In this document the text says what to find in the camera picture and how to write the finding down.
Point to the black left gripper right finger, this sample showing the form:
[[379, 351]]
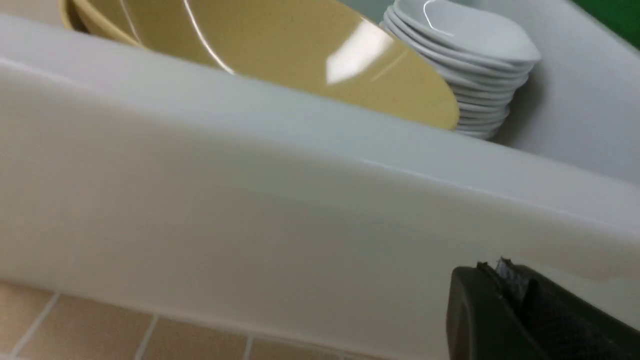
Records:
[[562, 324]]

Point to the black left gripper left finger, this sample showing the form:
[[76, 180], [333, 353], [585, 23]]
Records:
[[482, 320]]

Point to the yellow bowl in tub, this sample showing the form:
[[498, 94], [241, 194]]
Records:
[[322, 47]]

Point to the stack of white dishes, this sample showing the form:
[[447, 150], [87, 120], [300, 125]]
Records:
[[484, 57]]

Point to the green cloth backdrop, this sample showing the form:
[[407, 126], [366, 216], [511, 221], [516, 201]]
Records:
[[620, 16]]

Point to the white plastic tub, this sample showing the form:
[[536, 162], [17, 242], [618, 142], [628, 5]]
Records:
[[155, 183]]

